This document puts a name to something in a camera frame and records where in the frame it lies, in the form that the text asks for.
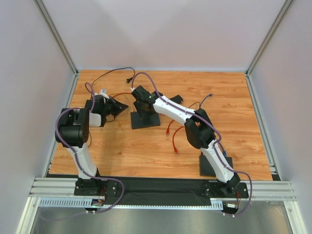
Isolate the aluminium front rail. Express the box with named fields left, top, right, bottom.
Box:
left=29, top=177, right=296, bottom=201

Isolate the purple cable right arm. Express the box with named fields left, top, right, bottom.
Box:
left=131, top=72, right=254, bottom=217

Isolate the left aluminium frame post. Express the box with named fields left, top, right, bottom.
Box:
left=34, top=0, right=78, bottom=75

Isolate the purple loose cable end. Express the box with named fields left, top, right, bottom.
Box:
left=199, top=94, right=213, bottom=109

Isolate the black network switch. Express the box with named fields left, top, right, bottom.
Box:
left=199, top=154, right=234, bottom=177
left=130, top=112, right=160, bottom=130

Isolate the blue cable right side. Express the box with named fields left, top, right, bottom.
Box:
left=218, top=142, right=228, bottom=158

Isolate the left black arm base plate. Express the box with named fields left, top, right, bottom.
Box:
left=74, top=178, right=119, bottom=196

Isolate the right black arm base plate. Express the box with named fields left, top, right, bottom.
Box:
left=203, top=180, right=249, bottom=198

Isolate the black power cable with plug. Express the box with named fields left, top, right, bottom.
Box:
left=87, top=67, right=136, bottom=148

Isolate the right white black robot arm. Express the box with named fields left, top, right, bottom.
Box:
left=131, top=86, right=240, bottom=193

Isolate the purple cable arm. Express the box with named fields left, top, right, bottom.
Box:
left=131, top=72, right=254, bottom=217
left=39, top=82, right=125, bottom=221

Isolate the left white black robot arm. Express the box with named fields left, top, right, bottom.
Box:
left=55, top=95, right=129, bottom=196

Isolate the orange ethernet cable lower loop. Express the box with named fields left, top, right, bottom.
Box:
left=172, top=126, right=185, bottom=155

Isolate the right aluminium frame post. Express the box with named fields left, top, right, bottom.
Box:
left=245, top=0, right=294, bottom=75

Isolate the aluminium frame post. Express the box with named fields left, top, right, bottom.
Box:
left=245, top=0, right=294, bottom=75
left=34, top=0, right=78, bottom=75

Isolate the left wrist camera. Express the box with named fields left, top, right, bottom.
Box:
left=99, top=89, right=109, bottom=98

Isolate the grey slotted cable duct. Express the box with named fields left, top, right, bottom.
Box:
left=38, top=197, right=224, bottom=209

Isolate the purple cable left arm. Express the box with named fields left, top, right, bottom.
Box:
left=39, top=82, right=125, bottom=221

